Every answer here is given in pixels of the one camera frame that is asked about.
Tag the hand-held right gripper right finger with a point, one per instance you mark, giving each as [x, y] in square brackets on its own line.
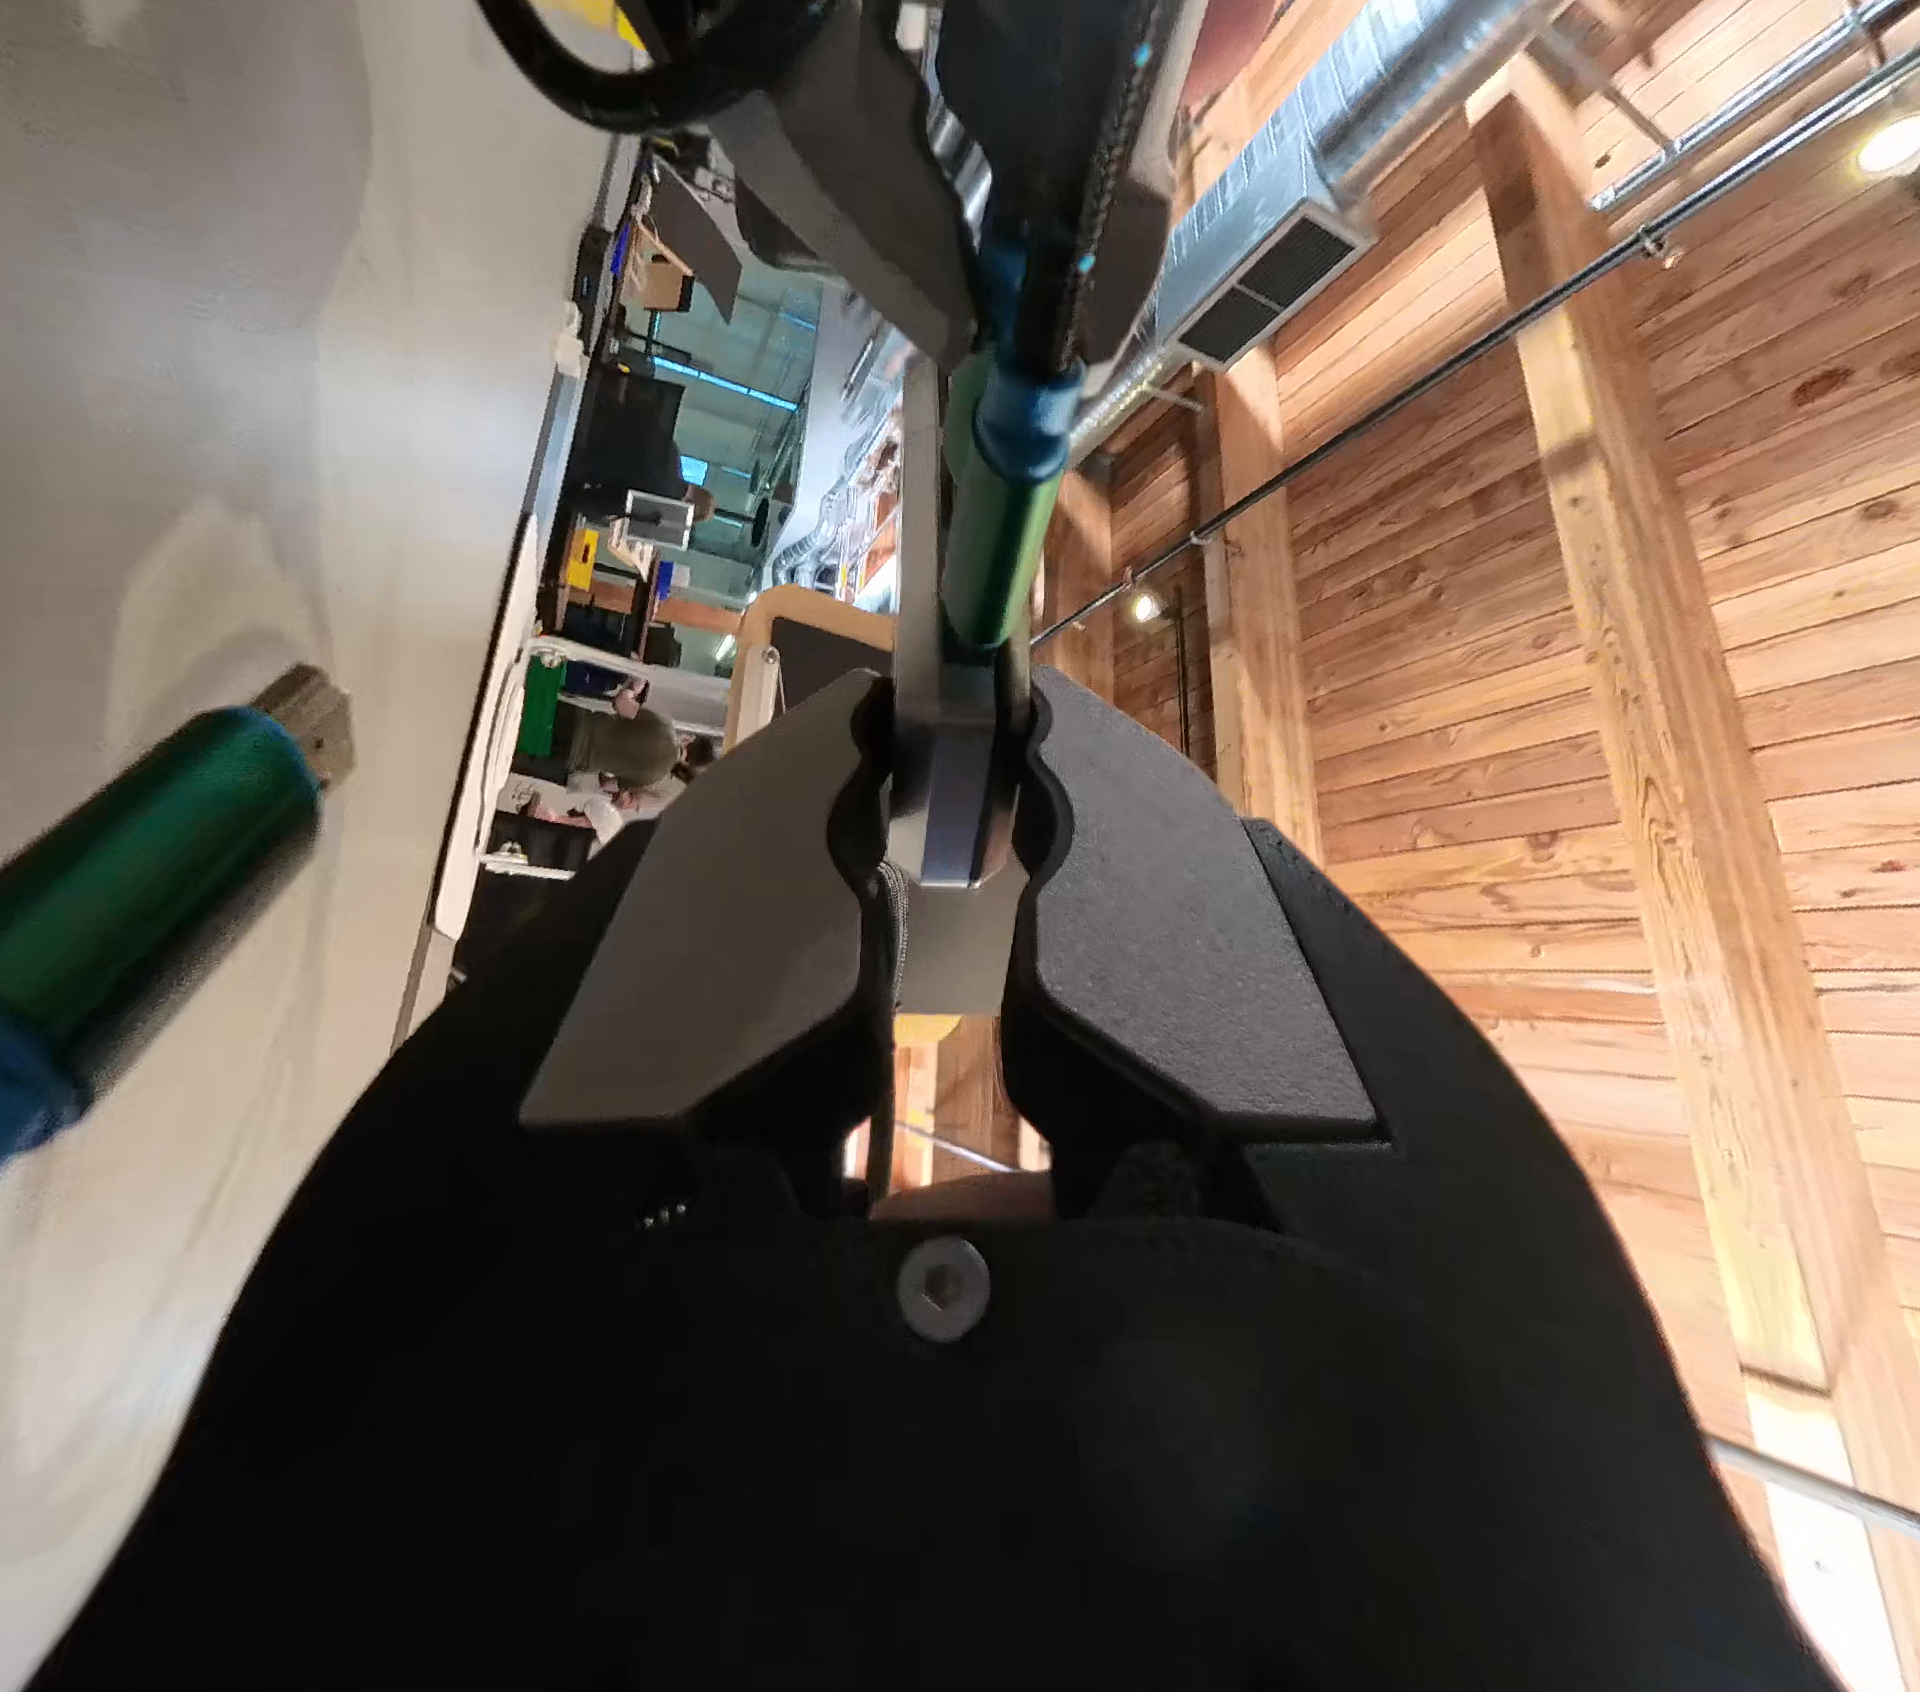
[1185, 956]

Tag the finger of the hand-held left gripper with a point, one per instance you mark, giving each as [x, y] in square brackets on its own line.
[848, 193]
[1034, 73]

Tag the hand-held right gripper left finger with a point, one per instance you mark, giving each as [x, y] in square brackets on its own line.
[704, 926]

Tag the grey usb hub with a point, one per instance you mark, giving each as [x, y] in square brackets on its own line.
[949, 823]

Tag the wooden framed black panel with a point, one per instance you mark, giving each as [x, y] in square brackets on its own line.
[811, 657]

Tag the grey vent grille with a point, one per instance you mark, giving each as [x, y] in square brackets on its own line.
[1269, 274]

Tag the small ceiling spot lamp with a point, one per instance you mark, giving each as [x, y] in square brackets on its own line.
[1149, 608]

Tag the black ceiling rod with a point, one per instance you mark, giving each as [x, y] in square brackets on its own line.
[1500, 350]

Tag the silver conduit pipe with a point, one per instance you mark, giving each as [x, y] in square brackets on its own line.
[1754, 90]

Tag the round ceiling lamp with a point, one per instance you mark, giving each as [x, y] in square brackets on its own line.
[1893, 145]

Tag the silver ventilation duct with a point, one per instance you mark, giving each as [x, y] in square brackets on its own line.
[1441, 26]

